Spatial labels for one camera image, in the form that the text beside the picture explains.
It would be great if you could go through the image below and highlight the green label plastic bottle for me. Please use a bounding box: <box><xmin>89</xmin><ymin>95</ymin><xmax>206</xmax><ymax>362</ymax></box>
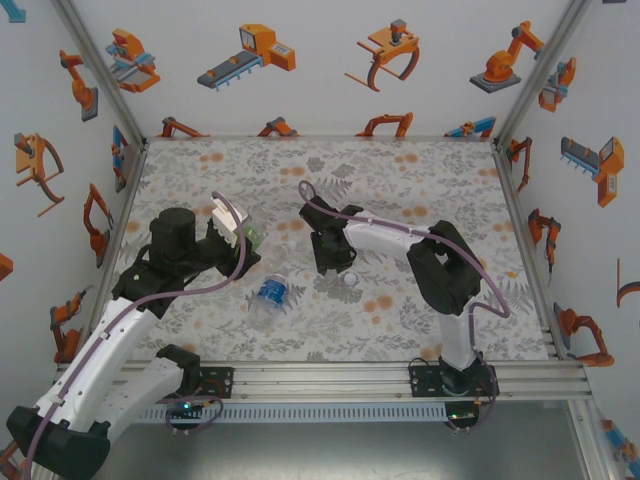
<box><xmin>242</xmin><ymin>223</ymin><xmax>267</xmax><ymax>254</ymax></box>

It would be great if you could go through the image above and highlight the blue label plastic bottle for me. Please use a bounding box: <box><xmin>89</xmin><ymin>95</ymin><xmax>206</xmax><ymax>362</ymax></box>
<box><xmin>247</xmin><ymin>272</ymin><xmax>292</xmax><ymax>331</ymax></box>

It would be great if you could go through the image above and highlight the floral table cover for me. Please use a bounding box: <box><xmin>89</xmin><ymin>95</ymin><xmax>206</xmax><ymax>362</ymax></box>
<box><xmin>107</xmin><ymin>138</ymin><xmax>556</xmax><ymax>364</ymax></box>

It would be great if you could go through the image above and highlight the grey metal sheet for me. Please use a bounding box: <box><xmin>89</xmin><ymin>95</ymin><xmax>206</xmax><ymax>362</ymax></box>
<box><xmin>99</xmin><ymin>422</ymin><xmax>596</xmax><ymax>480</ymax></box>

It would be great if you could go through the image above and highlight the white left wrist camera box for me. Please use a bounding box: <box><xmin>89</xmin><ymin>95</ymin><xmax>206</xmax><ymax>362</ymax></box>
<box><xmin>208</xmin><ymin>196</ymin><xmax>252</xmax><ymax>247</ymax></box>

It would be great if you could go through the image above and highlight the aluminium side rail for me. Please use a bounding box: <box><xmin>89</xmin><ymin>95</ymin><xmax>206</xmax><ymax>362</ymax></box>
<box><xmin>492</xmin><ymin>142</ymin><xmax>569</xmax><ymax>361</ymax></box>
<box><xmin>92</xmin><ymin>139</ymin><xmax>151</xmax><ymax>366</ymax></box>

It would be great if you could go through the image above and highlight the aluminium back rail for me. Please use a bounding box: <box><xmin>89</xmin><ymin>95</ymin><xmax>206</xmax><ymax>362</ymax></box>
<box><xmin>144</xmin><ymin>132</ymin><xmax>499</xmax><ymax>144</ymax></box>

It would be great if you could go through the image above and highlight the aluminium front frame rail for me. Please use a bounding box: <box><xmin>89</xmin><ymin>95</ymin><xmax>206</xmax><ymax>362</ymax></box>
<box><xmin>47</xmin><ymin>362</ymin><xmax>594</xmax><ymax>404</ymax></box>

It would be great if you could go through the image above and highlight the perforated grey cable tray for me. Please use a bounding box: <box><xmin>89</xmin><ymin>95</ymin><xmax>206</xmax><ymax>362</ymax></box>
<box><xmin>134</xmin><ymin>403</ymin><xmax>447</xmax><ymax>425</ymax></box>

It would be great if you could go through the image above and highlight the aluminium corner post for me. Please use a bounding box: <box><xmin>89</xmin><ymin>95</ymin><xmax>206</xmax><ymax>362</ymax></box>
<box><xmin>492</xmin><ymin>0</ymin><xmax>594</xmax><ymax>149</ymax></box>
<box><xmin>49</xmin><ymin>0</ymin><xmax>149</xmax><ymax>151</ymax></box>

